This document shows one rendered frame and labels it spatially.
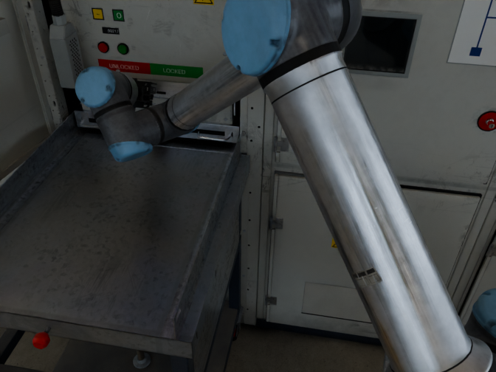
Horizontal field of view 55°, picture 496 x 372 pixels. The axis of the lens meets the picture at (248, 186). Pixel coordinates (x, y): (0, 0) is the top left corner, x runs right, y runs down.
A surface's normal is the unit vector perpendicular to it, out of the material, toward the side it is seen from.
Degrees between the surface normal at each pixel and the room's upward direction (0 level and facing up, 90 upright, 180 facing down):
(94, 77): 56
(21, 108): 90
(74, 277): 0
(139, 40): 90
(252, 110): 90
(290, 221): 90
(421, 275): 49
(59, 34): 61
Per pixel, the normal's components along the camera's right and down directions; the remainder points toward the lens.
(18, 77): 0.95, 0.21
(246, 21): -0.76, 0.24
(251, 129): -0.17, 0.59
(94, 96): -0.18, 0.04
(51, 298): 0.01, -0.79
